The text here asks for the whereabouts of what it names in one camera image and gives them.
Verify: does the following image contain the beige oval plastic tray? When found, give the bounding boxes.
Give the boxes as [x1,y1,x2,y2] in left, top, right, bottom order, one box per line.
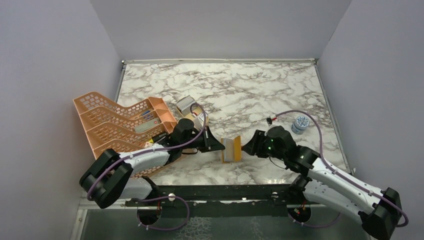
[176,105,202,121]

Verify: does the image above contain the grey deli box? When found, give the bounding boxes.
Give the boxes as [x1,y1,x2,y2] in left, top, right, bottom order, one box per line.
[134,118,161,133]

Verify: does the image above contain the blue white small jar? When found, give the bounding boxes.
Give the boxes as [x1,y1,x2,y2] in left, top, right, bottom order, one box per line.
[291,115,310,135]

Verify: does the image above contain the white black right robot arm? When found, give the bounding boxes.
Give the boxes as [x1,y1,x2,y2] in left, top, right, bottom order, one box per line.
[241,126,402,240]

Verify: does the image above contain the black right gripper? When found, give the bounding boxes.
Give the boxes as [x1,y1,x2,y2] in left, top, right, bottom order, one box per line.
[242,129,287,161]

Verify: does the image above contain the pink plastic desk organizer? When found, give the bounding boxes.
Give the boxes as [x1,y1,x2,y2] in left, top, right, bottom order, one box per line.
[73,91,177,158]

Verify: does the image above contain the aluminium table frame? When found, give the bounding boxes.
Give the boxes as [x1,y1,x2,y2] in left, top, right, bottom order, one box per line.
[91,60,361,233]

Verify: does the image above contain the yellow leather card holder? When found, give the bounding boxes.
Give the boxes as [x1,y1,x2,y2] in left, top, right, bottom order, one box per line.
[220,135,242,163]

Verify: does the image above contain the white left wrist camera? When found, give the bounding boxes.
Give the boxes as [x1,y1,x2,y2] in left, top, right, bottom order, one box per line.
[193,113,209,130]

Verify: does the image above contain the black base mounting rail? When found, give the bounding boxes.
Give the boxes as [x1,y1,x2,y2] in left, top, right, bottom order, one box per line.
[125,184,307,218]

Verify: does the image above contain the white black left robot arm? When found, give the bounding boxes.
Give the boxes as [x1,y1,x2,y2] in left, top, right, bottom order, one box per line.
[79,118,225,209]

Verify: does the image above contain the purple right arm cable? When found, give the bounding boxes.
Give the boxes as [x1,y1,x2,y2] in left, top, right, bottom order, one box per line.
[271,109,410,228]

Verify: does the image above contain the stack of grey cards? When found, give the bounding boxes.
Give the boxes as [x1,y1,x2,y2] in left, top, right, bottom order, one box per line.
[175,95,196,112]

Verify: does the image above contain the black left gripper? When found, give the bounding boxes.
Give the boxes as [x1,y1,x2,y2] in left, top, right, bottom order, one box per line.
[181,125,225,153]

